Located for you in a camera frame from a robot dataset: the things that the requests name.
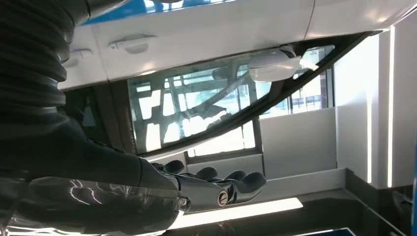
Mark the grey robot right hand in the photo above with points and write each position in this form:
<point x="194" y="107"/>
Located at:
<point x="81" y="169"/>

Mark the bright white light strip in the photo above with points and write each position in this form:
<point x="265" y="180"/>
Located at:
<point x="244" y="211"/>

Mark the white car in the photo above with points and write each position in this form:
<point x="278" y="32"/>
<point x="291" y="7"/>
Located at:
<point x="195" y="35"/>

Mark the white car side mirror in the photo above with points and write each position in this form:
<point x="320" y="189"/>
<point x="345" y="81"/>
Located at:
<point x="270" y="66"/>

